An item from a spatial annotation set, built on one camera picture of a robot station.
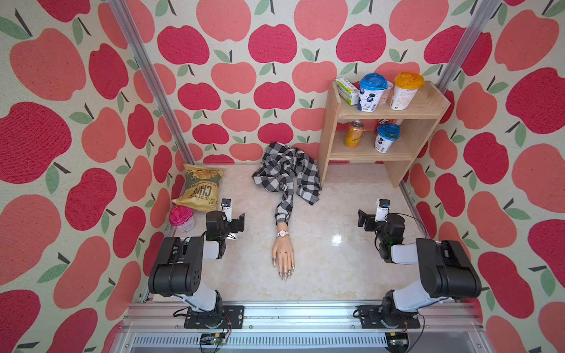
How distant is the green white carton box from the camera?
0.82 meters

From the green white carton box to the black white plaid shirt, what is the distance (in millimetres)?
380

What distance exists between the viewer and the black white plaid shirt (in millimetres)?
1060

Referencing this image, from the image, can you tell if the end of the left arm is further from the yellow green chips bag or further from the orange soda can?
the orange soda can
